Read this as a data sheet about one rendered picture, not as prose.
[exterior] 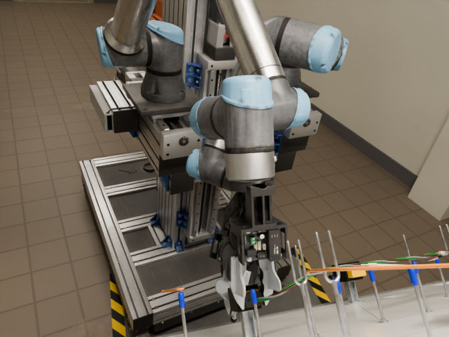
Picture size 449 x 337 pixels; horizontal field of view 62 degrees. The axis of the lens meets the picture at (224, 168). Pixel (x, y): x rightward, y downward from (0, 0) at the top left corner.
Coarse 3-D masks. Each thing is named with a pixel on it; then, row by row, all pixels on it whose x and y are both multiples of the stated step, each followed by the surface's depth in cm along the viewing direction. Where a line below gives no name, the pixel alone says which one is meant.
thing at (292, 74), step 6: (282, 66) 140; (288, 66) 139; (288, 72) 140; (294, 72) 141; (300, 72) 145; (288, 78) 141; (294, 78) 142; (300, 78) 147; (294, 84) 143; (300, 84) 146
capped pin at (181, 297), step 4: (180, 292) 52; (180, 296) 52; (180, 300) 52; (180, 304) 51; (184, 304) 52; (184, 312) 51; (184, 316) 51; (184, 320) 51; (184, 324) 51; (184, 328) 51; (184, 332) 51; (184, 336) 50
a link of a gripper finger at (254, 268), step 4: (252, 264) 76; (256, 264) 75; (248, 268) 76; (252, 268) 75; (256, 268) 75; (252, 272) 75; (256, 272) 75; (252, 276) 75; (256, 276) 75; (252, 280) 75; (256, 280) 75
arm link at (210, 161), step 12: (276, 24) 95; (276, 36) 95; (240, 72) 96; (204, 144) 96; (216, 144) 93; (192, 156) 94; (204, 156) 94; (216, 156) 93; (192, 168) 94; (204, 168) 93; (216, 168) 92; (204, 180) 95; (216, 180) 93
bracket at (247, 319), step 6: (240, 312) 65; (246, 312) 66; (252, 312) 64; (246, 318) 66; (252, 318) 65; (246, 324) 65; (252, 324) 65; (246, 330) 63; (252, 330) 65; (246, 336) 63; (252, 336) 65; (258, 336) 64
